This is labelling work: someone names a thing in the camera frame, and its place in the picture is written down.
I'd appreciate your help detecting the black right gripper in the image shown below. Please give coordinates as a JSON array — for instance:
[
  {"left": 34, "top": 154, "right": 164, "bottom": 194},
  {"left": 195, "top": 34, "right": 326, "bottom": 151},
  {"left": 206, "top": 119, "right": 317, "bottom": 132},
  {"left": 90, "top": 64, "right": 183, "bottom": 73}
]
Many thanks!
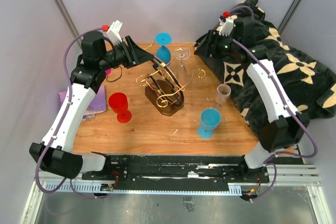
[{"left": 194, "top": 29, "right": 240, "bottom": 59}]

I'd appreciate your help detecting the black floral plush pillow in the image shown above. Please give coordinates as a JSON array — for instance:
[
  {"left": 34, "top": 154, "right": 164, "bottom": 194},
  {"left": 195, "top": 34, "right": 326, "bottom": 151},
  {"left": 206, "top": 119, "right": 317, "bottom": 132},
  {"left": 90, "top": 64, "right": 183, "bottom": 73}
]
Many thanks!
[{"left": 194, "top": 0, "right": 335, "bottom": 134}]

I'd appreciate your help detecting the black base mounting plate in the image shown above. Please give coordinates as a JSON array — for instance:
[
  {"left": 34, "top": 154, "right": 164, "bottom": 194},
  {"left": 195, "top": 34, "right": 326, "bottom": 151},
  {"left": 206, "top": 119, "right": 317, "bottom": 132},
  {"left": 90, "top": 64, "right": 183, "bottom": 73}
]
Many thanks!
[{"left": 82, "top": 154, "right": 269, "bottom": 192}]

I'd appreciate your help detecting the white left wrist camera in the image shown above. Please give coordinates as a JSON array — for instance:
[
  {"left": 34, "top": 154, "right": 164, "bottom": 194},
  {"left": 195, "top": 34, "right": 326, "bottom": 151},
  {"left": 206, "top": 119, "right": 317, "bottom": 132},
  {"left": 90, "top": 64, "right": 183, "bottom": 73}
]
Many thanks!
[{"left": 102, "top": 20, "right": 123, "bottom": 45}]

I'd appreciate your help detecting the red plastic wine glass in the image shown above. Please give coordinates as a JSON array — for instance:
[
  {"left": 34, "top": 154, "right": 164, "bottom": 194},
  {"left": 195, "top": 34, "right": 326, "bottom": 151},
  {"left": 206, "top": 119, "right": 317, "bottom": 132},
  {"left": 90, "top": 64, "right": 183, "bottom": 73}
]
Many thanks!
[{"left": 108, "top": 92, "right": 132, "bottom": 123}]

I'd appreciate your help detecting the purple folded cloth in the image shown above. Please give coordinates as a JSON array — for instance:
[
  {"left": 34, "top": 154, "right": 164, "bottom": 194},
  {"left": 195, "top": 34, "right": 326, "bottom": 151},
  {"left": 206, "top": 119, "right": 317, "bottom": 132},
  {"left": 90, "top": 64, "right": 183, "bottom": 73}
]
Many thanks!
[{"left": 57, "top": 86, "right": 107, "bottom": 121}]

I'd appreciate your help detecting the clear wine glass front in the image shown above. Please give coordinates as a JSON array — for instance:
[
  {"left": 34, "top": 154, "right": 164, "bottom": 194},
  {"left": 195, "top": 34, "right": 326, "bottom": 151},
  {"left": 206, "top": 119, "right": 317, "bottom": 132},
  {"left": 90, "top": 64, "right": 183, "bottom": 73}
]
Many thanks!
[{"left": 212, "top": 84, "right": 231, "bottom": 110}]

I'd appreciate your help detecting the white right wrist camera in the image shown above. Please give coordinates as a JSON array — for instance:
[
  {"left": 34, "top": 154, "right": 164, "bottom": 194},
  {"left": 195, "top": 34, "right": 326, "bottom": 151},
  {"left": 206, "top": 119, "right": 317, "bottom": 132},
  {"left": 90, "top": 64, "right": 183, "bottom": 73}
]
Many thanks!
[{"left": 216, "top": 11, "right": 237, "bottom": 37}]

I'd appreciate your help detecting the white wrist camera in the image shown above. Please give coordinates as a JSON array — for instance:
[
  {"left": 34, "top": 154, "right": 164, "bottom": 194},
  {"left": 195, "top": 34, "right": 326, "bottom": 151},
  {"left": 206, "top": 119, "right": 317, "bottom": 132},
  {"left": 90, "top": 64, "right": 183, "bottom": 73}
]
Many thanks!
[
  {"left": 216, "top": 11, "right": 237, "bottom": 37},
  {"left": 102, "top": 20, "right": 123, "bottom": 45}
]

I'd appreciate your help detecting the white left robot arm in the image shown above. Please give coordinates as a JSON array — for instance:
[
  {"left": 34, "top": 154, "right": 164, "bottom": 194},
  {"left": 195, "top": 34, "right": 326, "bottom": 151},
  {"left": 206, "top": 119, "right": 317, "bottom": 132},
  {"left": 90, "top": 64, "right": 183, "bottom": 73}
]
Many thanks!
[{"left": 29, "top": 28, "right": 154, "bottom": 180}]

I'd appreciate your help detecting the blue plastic wine glass back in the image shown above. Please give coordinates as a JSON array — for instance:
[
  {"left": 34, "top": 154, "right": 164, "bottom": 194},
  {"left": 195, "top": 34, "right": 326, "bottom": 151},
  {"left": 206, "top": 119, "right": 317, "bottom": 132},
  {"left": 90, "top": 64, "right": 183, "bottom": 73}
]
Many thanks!
[{"left": 155, "top": 33, "right": 172, "bottom": 65}]

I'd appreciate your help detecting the aluminium frame rail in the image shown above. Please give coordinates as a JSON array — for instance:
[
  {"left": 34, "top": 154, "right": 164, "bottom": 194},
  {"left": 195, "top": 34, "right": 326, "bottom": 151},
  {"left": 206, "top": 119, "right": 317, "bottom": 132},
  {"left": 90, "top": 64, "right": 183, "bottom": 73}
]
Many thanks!
[{"left": 36, "top": 155, "right": 320, "bottom": 201}]

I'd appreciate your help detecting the clear wine glass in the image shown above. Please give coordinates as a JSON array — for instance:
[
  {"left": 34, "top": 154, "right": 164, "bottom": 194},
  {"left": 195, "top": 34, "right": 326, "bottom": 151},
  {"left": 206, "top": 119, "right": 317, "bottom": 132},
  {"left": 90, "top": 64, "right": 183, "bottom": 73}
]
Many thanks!
[
  {"left": 212, "top": 84, "right": 231, "bottom": 110},
  {"left": 174, "top": 47, "right": 191, "bottom": 85}
]

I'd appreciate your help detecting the blue plastic wine glass front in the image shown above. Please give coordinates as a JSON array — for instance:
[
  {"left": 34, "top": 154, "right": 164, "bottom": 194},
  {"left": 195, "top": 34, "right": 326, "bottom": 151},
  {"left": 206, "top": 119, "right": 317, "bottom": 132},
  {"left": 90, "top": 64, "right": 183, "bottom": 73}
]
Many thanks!
[{"left": 197, "top": 108, "right": 222, "bottom": 139}]

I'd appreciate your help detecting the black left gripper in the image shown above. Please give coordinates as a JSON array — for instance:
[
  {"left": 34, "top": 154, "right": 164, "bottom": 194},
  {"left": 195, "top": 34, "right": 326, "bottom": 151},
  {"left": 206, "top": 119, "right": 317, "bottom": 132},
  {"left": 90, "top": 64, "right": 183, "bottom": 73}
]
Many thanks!
[{"left": 99, "top": 35, "right": 155, "bottom": 71}]

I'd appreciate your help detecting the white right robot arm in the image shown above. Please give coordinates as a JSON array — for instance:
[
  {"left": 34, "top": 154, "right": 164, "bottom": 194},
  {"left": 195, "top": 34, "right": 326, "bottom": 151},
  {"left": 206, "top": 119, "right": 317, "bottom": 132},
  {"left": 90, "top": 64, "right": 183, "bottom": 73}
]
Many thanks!
[{"left": 195, "top": 18, "right": 310, "bottom": 182}]

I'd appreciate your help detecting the gold wire wine glass rack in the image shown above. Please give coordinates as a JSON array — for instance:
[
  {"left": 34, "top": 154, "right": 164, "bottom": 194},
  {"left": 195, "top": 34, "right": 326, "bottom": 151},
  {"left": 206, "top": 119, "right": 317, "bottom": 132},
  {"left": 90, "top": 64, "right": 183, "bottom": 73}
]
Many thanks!
[{"left": 136, "top": 56, "right": 206, "bottom": 116}]

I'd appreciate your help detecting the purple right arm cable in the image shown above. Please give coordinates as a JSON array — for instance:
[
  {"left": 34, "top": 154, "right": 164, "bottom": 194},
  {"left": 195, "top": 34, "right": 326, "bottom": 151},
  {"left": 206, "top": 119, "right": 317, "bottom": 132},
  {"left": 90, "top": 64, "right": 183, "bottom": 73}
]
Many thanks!
[{"left": 227, "top": 5, "right": 319, "bottom": 204}]

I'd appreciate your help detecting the magenta plastic wine glass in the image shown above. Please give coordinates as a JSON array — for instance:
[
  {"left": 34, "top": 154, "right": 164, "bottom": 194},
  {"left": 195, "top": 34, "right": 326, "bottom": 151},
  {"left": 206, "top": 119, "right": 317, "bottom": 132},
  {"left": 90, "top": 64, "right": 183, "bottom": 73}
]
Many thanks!
[{"left": 105, "top": 69, "right": 111, "bottom": 76}]

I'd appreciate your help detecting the clear wine glass back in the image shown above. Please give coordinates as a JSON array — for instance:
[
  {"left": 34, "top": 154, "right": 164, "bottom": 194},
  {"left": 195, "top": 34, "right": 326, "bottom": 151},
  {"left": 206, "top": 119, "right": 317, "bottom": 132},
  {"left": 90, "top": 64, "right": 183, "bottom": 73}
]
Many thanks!
[{"left": 174, "top": 47, "right": 191, "bottom": 85}]

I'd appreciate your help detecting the blue plastic wine glass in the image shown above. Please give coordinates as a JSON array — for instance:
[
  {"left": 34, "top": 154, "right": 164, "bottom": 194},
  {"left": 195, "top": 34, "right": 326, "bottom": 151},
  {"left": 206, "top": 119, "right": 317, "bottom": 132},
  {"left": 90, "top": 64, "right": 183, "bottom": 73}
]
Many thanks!
[
  {"left": 155, "top": 33, "right": 172, "bottom": 65},
  {"left": 197, "top": 108, "right": 222, "bottom": 139}
]

